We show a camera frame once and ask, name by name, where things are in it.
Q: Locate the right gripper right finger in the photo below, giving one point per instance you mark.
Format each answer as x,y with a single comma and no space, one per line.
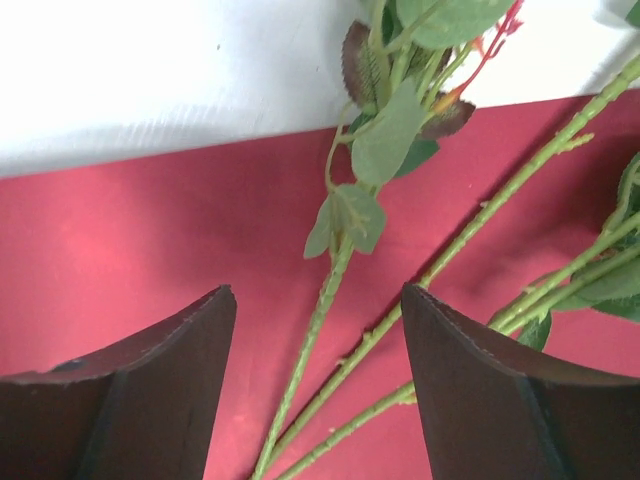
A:
492,408

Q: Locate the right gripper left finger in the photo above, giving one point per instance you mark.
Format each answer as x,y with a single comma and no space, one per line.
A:
141,408

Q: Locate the brown red wrapping paper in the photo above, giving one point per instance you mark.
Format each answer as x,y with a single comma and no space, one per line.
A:
92,255

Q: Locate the pink rose stem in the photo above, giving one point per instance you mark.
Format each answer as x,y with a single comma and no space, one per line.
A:
566,139
605,278
395,70

